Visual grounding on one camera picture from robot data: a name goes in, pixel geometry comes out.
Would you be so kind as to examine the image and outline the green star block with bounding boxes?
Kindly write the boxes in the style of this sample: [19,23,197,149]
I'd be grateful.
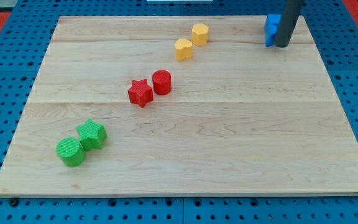
[76,119,107,151]

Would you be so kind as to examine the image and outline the yellow heart block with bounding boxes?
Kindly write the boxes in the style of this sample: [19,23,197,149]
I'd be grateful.
[174,39,193,62]

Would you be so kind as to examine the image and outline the red star block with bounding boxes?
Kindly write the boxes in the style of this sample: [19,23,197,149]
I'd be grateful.
[128,79,154,108]

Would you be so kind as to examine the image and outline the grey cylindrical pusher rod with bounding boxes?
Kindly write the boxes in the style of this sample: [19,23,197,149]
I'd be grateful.
[273,0,304,48]

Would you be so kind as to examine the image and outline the red cylinder block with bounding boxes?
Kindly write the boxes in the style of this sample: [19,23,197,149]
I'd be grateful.
[152,70,172,95]

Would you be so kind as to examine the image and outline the yellow hexagon block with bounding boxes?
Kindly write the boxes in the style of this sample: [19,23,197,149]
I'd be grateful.
[191,23,209,47]

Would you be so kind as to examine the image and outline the blue cube block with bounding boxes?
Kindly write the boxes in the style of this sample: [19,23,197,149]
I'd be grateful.
[264,14,282,32]

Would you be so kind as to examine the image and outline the green cylinder block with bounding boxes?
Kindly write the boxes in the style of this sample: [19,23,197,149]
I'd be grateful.
[56,138,85,167]

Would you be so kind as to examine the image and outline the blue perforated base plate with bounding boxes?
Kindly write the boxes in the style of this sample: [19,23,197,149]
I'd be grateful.
[0,0,358,223]

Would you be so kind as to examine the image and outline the blue hexagon block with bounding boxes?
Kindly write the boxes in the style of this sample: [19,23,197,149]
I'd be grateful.
[264,23,278,47]

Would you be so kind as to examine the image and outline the wooden board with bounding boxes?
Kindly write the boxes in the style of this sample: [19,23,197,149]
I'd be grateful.
[0,16,358,198]

